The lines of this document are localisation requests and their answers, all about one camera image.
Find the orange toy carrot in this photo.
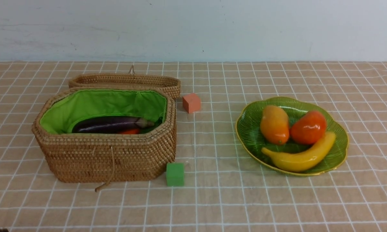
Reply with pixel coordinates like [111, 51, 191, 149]
[118, 128, 140, 134]

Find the orange yellow toy mango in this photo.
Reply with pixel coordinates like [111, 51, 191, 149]
[260, 105, 290, 145]

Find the purple toy eggplant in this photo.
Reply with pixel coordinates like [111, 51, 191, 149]
[71, 116, 155, 134]

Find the orange toy persimmon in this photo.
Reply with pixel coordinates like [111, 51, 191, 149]
[290, 111, 327, 145]

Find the yellow toy banana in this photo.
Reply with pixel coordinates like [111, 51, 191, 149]
[261, 131, 336, 173]

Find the green toy cucumber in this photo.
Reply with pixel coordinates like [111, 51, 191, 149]
[66, 119, 84, 133]

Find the orange foam cube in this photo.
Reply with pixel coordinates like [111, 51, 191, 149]
[182, 93, 202, 114]

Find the green leaf-shaped glass plate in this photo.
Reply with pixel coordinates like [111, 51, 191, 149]
[235, 97, 350, 176]

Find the green foam cube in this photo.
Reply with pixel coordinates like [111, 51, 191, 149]
[166, 162, 185, 187]

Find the woven wicker basket lid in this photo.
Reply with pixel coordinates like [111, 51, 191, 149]
[68, 65, 181, 99]

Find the beige checkered tablecloth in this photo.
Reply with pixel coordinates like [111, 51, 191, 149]
[0, 61, 387, 232]

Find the woven wicker basket green lining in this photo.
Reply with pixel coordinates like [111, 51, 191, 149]
[32, 87, 177, 183]

